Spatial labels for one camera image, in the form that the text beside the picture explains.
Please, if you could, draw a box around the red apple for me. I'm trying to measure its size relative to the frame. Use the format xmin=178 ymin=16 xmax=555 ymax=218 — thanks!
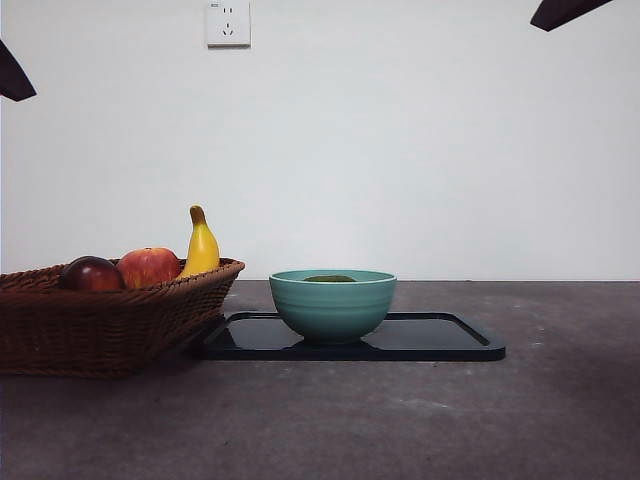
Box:
xmin=116 ymin=246 xmax=181 ymax=290

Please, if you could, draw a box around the brown wicker basket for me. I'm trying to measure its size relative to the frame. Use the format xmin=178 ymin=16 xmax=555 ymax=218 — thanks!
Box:
xmin=0 ymin=257 xmax=246 ymax=380

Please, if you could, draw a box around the dark purple plum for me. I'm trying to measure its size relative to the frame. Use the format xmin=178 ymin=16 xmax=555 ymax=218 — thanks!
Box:
xmin=59 ymin=255 xmax=126 ymax=292

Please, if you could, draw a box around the black rectangular tray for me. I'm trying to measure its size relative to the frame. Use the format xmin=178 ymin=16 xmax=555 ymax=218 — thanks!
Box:
xmin=192 ymin=311 xmax=507 ymax=363

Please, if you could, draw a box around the yellow banana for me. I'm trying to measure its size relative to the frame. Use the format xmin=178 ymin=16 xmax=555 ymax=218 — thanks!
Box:
xmin=175 ymin=204 xmax=221 ymax=280

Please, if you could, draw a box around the white wall socket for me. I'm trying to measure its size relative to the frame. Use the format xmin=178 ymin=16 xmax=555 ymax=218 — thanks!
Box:
xmin=206 ymin=0 xmax=252 ymax=50

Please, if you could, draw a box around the teal ribbed bowl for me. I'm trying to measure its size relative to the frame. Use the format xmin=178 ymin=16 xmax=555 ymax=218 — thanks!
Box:
xmin=269 ymin=269 xmax=398 ymax=347

